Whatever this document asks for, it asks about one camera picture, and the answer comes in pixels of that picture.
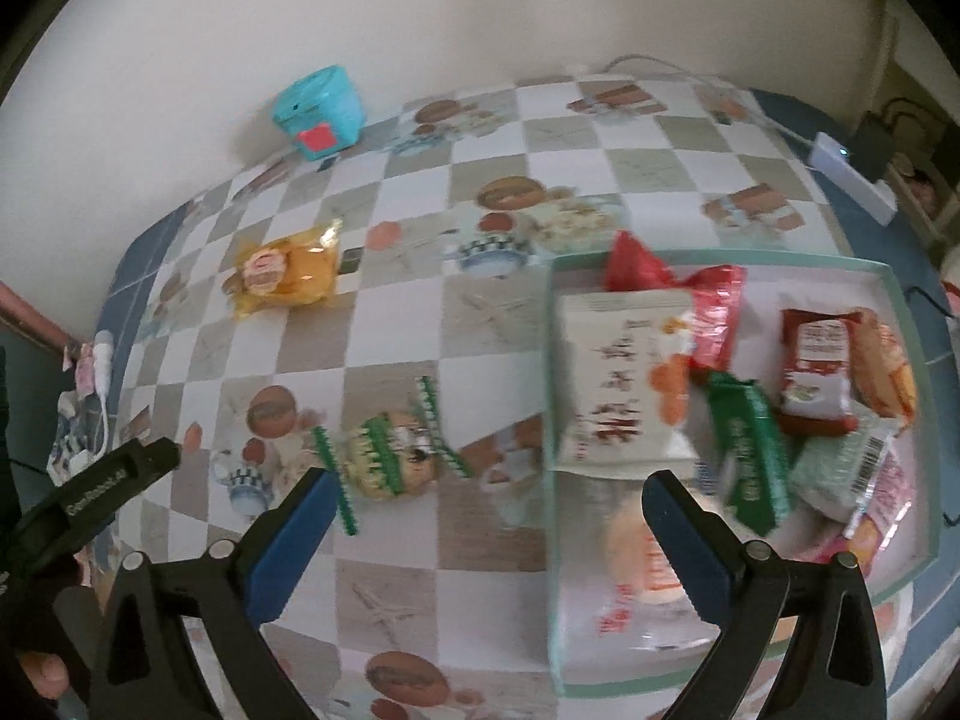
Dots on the person's left hand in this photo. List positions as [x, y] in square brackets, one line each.
[45, 675]

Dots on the white pastry packet orange print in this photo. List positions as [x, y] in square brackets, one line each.
[615, 375]

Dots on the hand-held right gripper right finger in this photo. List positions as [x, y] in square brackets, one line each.
[686, 540]

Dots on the dark blue cabinet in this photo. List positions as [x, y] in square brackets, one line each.
[19, 405]

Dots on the red-brown snack packet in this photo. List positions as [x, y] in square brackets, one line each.
[817, 367]

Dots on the mint green snack packet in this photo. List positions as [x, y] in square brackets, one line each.
[840, 465]

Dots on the teal tin box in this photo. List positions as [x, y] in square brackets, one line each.
[315, 109]

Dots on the pink wooden bar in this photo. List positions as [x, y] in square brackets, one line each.
[37, 311]

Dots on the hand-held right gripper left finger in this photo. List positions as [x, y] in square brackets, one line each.
[292, 540]

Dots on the small pink packet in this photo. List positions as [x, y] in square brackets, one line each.
[79, 360]

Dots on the yellow bread packet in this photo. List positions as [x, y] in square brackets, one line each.
[289, 270]

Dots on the white tray teal rim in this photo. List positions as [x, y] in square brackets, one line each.
[600, 540]

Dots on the red snack packet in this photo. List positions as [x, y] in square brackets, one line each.
[712, 315]

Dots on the crumpled wrappers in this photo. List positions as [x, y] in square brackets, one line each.
[71, 435]

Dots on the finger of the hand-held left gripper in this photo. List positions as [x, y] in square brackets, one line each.
[112, 480]

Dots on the white power bank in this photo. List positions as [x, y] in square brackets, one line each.
[851, 176]

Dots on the peach swiss roll packet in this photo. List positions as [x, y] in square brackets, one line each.
[889, 367]

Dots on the dark green snack packet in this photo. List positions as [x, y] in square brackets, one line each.
[750, 450]

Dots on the clear rice cracker packet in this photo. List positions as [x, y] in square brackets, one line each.
[390, 457]

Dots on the pink snack packet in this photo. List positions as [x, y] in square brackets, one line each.
[889, 502]

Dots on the round white cake packet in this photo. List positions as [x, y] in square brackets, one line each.
[630, 555]

